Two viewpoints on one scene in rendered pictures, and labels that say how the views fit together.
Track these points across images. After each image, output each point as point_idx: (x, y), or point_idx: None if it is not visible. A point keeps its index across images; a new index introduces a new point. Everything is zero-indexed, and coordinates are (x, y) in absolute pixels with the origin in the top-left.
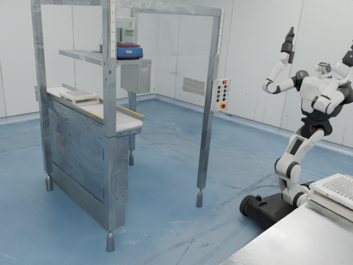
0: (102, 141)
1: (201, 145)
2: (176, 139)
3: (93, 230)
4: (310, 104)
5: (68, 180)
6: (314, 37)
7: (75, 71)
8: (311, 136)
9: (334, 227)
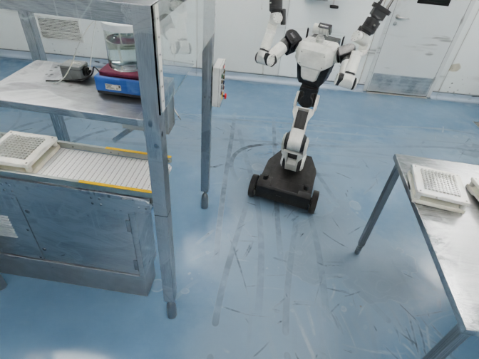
0: (124, 212)
1: (202, 147)
2: (97, 122)
3: (128, 305)
4: (335, 82)
5: (37, 263)
6: None
7: None
8: (314, 105)
9: (459, 228)
